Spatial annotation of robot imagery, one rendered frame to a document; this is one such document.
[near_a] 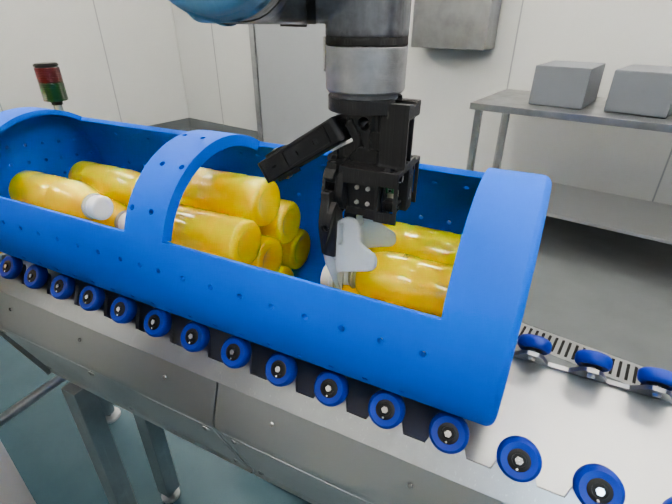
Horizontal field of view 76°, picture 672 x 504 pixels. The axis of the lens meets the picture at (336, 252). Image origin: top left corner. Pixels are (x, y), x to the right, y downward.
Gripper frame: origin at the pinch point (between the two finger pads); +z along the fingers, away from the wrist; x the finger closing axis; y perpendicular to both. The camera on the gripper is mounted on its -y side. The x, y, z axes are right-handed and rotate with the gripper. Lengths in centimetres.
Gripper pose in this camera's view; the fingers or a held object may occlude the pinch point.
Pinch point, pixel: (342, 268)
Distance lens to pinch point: 52.0
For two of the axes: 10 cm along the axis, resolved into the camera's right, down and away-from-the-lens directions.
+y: 9.0, 2.2, -3.8
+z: 0.0, 8.8, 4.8
